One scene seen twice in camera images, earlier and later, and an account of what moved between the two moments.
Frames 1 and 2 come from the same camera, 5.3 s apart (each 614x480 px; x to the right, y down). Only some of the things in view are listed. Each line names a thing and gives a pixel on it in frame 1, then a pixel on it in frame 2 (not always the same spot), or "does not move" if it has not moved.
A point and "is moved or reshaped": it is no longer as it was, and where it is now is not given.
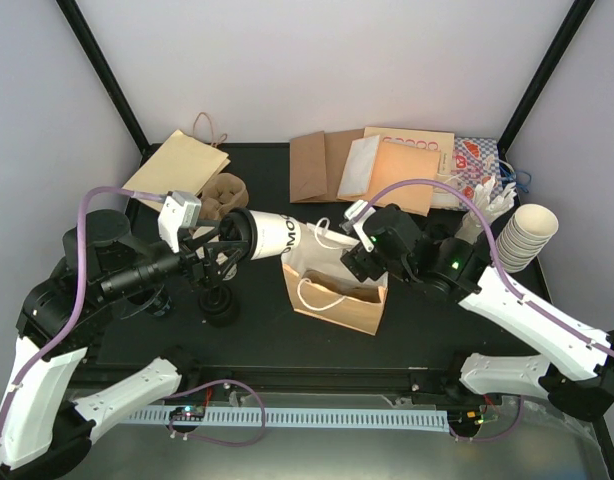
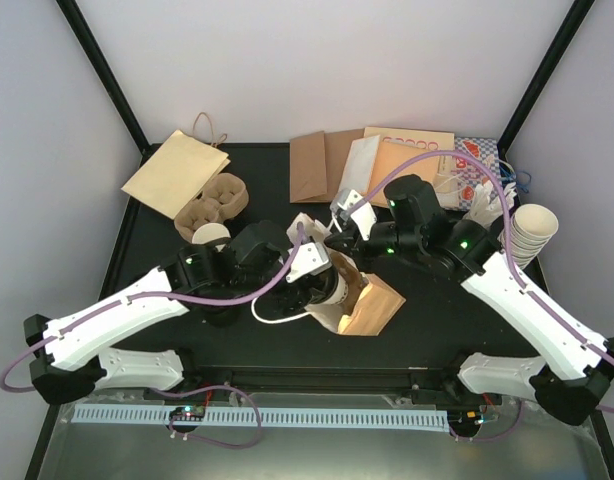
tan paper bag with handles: (182, 164) does not move
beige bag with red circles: (435, 140) does not move
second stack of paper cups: (525, 236) does not move
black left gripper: (195, 270) to (292, 300)
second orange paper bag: (395, 163) does not move
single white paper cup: (277, 234) is moved or reshaped
